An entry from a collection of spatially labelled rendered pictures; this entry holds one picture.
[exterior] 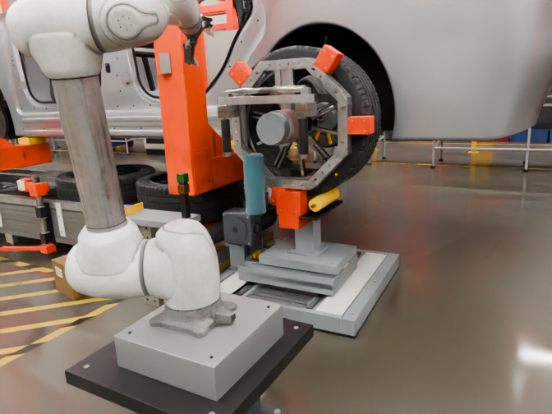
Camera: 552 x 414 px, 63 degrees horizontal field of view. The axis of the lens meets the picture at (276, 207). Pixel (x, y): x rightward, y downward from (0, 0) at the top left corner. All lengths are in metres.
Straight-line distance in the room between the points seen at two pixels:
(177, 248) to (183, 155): 1.09
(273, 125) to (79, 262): 0.92
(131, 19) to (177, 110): 1.21
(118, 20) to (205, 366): 0.77
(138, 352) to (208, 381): 0.22
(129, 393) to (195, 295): 0.28
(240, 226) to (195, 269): 1.13
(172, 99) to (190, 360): 1.38
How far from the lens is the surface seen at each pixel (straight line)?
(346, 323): 1.93
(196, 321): 1.24
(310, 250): 2.19
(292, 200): 1.97
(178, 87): 2.18
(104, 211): 1.19
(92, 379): 1.32
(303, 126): 1.67
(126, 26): 1.02
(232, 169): 2.47
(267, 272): 2.19
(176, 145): 2.23
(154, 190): 2.64
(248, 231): 2.29
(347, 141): 1.85
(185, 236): 1.17
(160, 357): 1.21
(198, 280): 1.19
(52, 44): 1.10
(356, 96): 1.91
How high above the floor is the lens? 0.99
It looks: 14 degrees down
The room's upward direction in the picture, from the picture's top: 3 degrees counter-clockwise
